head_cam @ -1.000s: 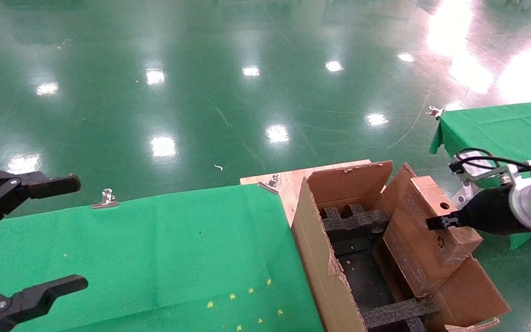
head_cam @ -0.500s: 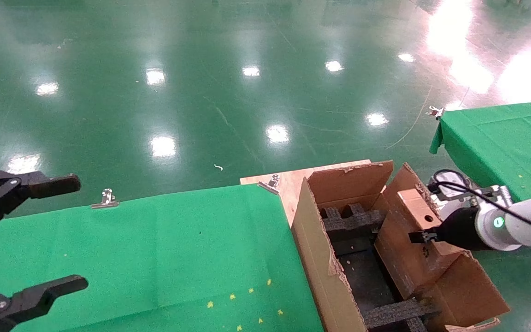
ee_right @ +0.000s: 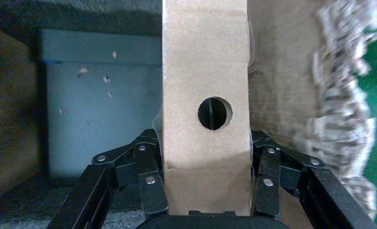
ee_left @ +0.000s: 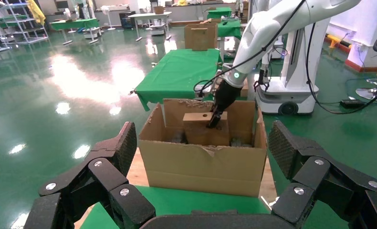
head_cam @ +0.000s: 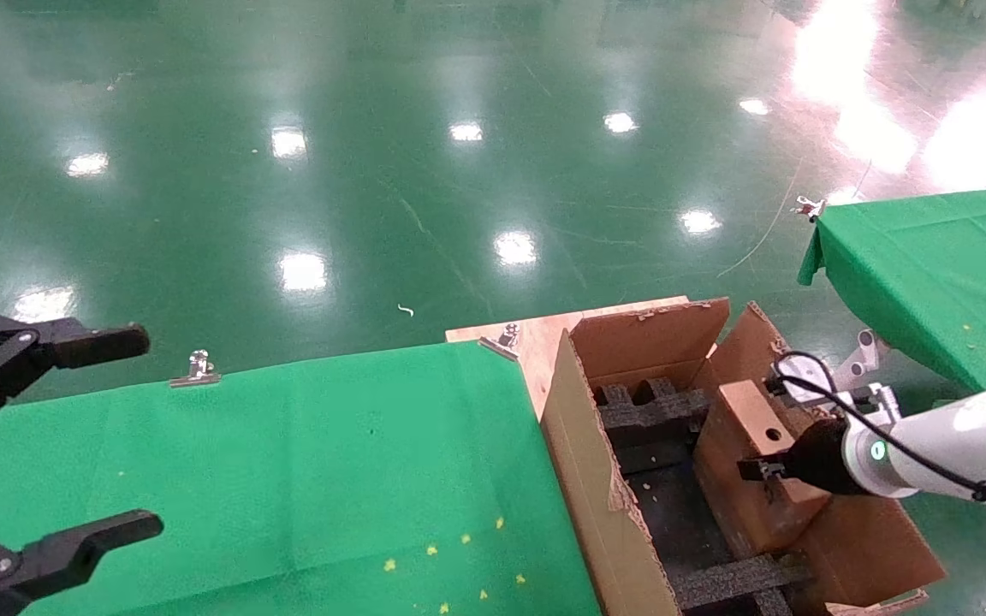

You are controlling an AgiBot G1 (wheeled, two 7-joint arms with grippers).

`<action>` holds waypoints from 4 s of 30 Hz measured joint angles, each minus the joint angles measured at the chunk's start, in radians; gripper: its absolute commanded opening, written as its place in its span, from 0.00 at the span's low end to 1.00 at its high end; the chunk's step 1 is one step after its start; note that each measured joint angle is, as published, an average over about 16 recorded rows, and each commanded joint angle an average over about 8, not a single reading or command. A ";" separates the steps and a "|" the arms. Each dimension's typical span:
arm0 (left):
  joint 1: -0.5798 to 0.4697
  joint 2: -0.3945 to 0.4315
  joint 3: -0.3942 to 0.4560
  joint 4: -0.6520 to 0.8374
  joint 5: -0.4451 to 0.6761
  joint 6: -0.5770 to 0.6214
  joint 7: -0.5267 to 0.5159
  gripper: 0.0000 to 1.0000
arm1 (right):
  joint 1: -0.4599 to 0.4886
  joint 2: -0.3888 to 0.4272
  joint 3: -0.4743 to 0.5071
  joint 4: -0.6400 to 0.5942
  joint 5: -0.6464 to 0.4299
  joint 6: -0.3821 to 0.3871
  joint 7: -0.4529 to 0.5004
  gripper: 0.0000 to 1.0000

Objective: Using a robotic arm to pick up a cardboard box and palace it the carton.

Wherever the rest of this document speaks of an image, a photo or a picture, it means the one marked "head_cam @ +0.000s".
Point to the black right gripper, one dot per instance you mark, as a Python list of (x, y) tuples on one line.
[(818, 458)]

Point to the small cardboard box with hole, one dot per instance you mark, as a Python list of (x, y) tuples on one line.
[(741, 505)]

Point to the large open cardboard carton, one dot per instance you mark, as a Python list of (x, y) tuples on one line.
[(596, 513)]

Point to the green work tablecloth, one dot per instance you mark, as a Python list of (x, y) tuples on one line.
[(288, 470)]

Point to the green-covered side table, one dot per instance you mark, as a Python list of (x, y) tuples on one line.
[(929, 274)]

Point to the light wooden table board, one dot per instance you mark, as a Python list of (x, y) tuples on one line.
[(536, 342)]

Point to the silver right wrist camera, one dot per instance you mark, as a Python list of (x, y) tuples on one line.
[(797, 370)]

